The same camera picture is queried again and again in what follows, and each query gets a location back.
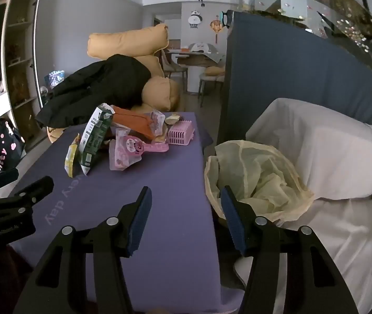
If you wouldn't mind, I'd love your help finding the white sofa cover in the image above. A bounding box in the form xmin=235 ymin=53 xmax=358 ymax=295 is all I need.
xmin=235 ymin=98 xmax=372 ymax=314

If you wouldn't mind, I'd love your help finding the blue patterned gift bag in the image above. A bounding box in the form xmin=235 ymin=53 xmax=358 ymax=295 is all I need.
xmin=44 ymin=70 xmax=65 ymax=89

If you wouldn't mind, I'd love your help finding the clear plastic wrapper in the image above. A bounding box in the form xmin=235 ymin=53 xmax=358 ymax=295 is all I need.
xmin=148 ymin=111 xmax=167 ymax=138

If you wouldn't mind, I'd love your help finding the yellow beanbag sofa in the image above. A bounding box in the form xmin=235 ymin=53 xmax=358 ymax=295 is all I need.
xmin=47 ymin=54 xmax=180 ymax=143

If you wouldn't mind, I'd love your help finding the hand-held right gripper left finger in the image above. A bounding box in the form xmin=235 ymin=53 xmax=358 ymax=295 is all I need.
xmin=13 ymin=186 xmax=153 ymax=314

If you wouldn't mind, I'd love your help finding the dining table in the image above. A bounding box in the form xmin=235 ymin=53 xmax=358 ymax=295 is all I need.
xmin=166 ymin=47 xmax=226 ymax=94

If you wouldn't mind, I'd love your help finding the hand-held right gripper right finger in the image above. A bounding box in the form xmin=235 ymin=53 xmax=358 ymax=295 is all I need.
xmin=220 ymin=186 xmax=359 ymax=314

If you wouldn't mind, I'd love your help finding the orange box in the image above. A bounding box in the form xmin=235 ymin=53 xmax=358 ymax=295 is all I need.
xmin=111 ymin=105 xmax=152 ymax=139

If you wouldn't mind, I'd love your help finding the pink printed packet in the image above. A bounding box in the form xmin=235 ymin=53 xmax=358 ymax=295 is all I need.
xmin=109 ymin=127 xmax=142 ymax=171

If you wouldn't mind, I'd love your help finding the purple tablecloth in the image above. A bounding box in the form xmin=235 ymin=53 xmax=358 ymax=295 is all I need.
xmin=8 ymin=111 xmax=222 ymax=308

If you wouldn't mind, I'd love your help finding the white dome food cover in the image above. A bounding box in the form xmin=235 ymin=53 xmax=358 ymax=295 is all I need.
xmin=187 ymin=42 xmax=221 ymax=54

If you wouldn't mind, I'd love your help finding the open shelf unit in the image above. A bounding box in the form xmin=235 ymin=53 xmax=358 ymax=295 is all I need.
xmin=1 ymin=0 xmax=47 ymax=144

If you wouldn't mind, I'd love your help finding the green snack packet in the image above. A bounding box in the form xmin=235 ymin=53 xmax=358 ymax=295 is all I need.
xmin=78 ymin=104 xmax=115 ymax=175

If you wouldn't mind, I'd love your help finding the small yellow packet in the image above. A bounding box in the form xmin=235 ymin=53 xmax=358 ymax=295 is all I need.
xmin=64 ymin=133 xmax=81 ymax=178

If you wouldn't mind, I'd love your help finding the black jacket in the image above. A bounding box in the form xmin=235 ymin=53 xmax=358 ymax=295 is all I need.
xmin=35 ymin=54 xmax=152 ymax=128

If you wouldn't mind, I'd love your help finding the grey dining chair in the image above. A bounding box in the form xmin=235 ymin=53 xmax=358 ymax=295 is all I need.
xmin=199 ymin=65 xmax=226 ymax=107
xmin=161 ymin=49 xmax=188 ymax=92

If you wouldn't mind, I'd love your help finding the pink flat pack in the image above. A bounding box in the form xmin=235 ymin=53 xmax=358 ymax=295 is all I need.
xmin=130 ymin=136 xmax=170 ymax=154

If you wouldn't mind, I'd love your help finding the pink plastic basket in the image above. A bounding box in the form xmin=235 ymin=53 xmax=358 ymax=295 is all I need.
xmin=167 ymin=120 xmax=196 ymax=145

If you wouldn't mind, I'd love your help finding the panda wall clock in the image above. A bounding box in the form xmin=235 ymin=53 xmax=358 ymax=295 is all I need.
xmin=187 ymin=10 xmax=204 ymax=28

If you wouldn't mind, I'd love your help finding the black tank cabinet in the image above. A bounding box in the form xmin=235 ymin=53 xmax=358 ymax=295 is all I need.
xmin=219 ymin=34 xmax=235 ymax=144

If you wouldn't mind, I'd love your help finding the orange hanging wall ornament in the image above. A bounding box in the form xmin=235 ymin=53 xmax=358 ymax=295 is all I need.
xmin=209 ymin=15 xmax=224 ymax=44

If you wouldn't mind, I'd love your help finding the long yellow cushion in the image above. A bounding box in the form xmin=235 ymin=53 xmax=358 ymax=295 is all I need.
xmin=87 ymin=24 xmax=169 ymax=60

